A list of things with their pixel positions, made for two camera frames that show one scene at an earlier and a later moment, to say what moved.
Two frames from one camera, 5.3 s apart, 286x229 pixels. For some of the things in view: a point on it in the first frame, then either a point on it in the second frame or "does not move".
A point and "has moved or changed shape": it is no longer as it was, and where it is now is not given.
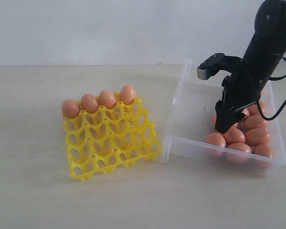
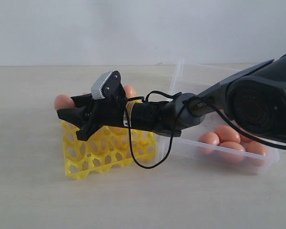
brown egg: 127,94 does not move
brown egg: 240,146 -> 227,133
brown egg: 70,109 has moved or changed shape
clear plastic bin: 254,145 does not move
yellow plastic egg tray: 109,139 does not move
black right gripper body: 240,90 -> 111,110
